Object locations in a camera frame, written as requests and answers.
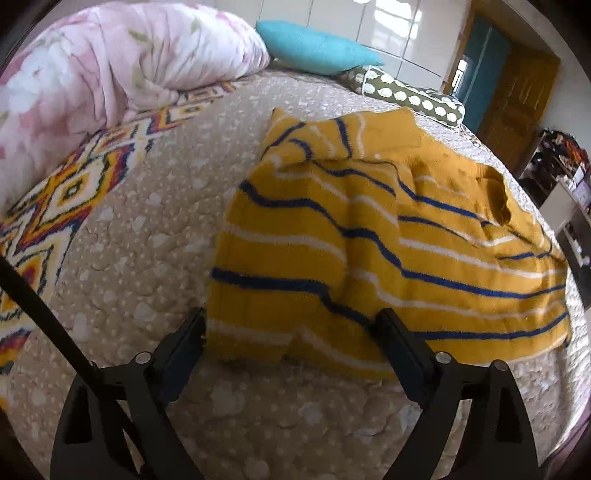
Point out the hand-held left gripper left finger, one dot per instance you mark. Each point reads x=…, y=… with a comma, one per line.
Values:
x=180, y=364

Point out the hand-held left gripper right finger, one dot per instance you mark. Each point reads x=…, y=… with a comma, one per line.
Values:
x=406, y=364

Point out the yellow striped knit sweater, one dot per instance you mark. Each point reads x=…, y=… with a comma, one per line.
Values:
x=369, y=240

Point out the beige dotted quilted blanket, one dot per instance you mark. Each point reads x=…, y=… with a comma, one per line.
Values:
x=152, y=240

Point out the colourful patterned bedsheet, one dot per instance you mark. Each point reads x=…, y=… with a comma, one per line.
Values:
x=60, y=194

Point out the white television cabinet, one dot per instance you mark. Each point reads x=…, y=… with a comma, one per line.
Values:
x=563, y=207

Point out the shoe rack with shoes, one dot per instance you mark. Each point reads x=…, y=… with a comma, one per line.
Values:
x=549, y=157

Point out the olive patterned bolster pillow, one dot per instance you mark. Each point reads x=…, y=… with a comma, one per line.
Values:
x=406, y=94

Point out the brown wooden door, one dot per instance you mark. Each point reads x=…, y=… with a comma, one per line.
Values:
x=517, y=101

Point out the pink floral duvet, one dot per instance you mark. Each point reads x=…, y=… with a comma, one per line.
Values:
x=92, y=60

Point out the teal door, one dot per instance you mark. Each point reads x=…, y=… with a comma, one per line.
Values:
x=485, y=55

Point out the teal pillow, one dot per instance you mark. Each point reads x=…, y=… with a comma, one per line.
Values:
x=314, y=48

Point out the white glossy wardrobe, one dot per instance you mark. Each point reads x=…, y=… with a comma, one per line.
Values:
x=392, y=27

